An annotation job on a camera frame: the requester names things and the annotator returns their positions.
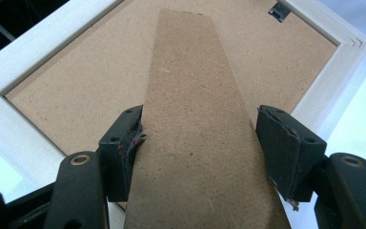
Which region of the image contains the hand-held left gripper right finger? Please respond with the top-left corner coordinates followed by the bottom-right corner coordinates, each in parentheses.
top-left (254, 104), bottom-right (328, 211)

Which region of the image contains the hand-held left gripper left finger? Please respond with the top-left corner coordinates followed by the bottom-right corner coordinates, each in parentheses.
top-left (97, 104), bottom-right (147, 203)

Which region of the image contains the wooden picture frame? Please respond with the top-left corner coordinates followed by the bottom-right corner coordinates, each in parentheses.
top-left (0, 0), bottom-right (366, 229)

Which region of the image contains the brown fibreboard frame stand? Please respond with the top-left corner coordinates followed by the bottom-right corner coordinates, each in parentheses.
top-left (123, 9), bottom-right (292, 229)

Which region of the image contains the black metal frame clip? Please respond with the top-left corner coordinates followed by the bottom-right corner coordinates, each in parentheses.
top-left (267, 1), bottom-right (292, 23)

